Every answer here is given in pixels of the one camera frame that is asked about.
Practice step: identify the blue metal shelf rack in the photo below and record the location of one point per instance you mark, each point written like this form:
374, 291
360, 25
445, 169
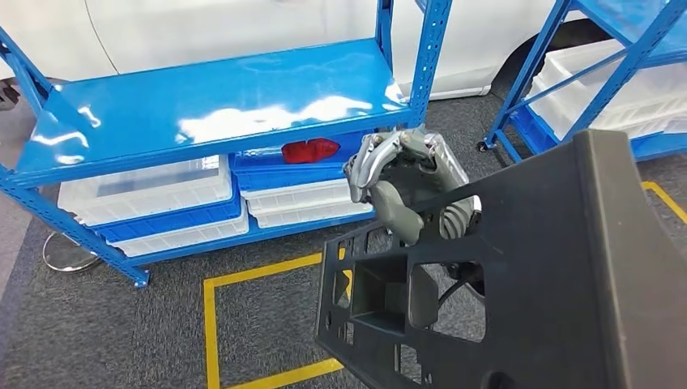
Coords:
214, 96
628, 64

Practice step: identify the white car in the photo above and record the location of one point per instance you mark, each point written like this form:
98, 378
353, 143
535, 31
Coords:
214, 27

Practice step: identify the round metal stanchion base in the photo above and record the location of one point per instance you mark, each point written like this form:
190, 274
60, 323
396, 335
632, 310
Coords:
67, 257

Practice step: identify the black plastic plate bracket part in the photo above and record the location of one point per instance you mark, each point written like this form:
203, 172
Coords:
536, 268

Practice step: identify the red car lamp part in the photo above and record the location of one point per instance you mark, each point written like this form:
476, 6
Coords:
311, 151

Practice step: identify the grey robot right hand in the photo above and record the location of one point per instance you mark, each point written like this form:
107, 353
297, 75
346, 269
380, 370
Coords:
392, 204

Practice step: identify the yellow floor tape square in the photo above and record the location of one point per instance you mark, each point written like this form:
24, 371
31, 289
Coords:
665, 201
210, 322

